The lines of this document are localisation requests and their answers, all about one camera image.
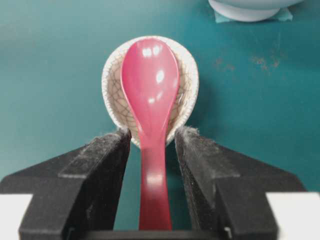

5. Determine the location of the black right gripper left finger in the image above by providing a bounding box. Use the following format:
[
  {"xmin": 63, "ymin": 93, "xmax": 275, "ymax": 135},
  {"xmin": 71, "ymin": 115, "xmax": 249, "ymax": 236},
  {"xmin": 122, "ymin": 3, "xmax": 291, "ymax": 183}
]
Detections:
[{"xmin": 0, "ymin": 129, "xmax": 132, "ymax": 240}]

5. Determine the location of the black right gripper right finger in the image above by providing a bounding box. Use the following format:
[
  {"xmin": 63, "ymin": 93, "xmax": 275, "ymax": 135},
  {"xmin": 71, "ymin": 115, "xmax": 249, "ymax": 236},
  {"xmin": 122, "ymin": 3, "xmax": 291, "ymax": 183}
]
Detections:
[{"xmin": 174, "ymin": 126, "xmax": 306, "ymax": 240}]

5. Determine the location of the red plastic spoon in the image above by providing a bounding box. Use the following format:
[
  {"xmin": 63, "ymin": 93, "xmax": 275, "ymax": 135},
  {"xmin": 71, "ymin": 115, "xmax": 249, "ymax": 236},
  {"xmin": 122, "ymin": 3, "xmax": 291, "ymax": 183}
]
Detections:
[{"xmin": 120, "ymin": 37, "xmax": 180, "ymax": 231}]

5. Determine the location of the large white bowl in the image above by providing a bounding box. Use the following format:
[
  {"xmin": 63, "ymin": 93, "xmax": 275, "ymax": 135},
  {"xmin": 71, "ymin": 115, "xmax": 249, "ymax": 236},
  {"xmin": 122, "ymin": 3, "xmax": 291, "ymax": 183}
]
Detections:
[{"xmin": 208, "ymin": 0, "xmax": 303, "ymax": 22}]

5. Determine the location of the teal tape under bowl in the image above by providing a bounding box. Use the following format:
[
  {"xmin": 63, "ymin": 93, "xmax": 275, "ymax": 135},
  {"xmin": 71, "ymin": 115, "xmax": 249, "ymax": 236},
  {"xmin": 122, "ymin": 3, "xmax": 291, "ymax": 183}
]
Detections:
[{"xmin": 214, "ymin": 8, "xmax": 293, "ymax": 24}]

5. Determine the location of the small crackle-glaze dish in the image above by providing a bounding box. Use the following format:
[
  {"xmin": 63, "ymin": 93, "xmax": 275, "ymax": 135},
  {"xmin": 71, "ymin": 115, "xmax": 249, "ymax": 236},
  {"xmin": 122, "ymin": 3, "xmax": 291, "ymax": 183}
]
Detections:
[{"xmin": 101, "ymin": 35, "xmax": 200, "ymax": 148}]

